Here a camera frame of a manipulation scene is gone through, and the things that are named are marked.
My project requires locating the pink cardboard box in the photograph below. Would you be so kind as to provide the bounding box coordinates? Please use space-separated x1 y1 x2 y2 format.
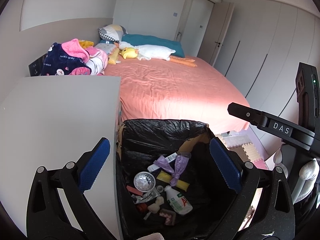
126 185 144 196

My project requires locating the purple plastic bag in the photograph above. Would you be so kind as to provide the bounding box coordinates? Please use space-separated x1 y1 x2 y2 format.
153 152 192 186

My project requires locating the foil cup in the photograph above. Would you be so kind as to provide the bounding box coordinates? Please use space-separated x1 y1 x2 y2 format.
133 172 156 192

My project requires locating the white AD milk bottle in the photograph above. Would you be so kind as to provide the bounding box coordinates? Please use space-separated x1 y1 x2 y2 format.
164 186 193 215

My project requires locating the white thermometer box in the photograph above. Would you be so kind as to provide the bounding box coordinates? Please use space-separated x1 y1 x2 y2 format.
148 153 178 173

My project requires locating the silver snack wrapper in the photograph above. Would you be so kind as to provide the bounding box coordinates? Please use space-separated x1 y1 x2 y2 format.
131 188 161 204

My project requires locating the orange bottle cap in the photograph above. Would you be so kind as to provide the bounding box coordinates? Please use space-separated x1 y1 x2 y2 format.
137 203 148 212

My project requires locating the yellow snack wrapper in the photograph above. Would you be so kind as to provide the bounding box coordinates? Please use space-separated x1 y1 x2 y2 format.
156 171 189 191

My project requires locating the white cotton knot toy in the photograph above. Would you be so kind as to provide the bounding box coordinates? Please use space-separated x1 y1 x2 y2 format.
144 196 164 220

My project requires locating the black lined trash box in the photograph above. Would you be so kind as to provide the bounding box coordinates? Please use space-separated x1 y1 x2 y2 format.
116 119 247 239

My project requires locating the white gloved right hand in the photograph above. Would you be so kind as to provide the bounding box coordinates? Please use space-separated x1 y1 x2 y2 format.
273 144 319 204

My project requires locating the foam floor mat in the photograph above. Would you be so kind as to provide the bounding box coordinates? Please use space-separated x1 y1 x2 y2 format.
217 134 268 170

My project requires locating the pink bed sheet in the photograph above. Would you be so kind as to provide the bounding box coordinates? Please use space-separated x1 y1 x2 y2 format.
105 57 249 134

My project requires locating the yellow long plush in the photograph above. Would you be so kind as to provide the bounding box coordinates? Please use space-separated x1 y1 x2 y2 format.
108 48 120 64

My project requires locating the navy pink clothes pile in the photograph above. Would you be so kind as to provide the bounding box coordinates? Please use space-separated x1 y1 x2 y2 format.
41 38 108 76

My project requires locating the yellow duck plush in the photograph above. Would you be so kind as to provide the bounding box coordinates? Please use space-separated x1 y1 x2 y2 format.
120 48 138 60

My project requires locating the white door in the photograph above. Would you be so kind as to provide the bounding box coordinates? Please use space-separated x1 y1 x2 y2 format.
175 0 214 56

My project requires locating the white goose plush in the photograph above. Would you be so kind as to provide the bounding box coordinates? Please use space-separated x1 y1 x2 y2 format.
117 42 197 67

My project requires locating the patterned pillow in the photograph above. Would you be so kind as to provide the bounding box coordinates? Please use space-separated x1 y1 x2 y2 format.
98 24 127 43

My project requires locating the black wall socket panel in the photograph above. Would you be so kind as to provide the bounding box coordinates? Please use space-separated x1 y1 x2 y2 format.
28 54 47 76

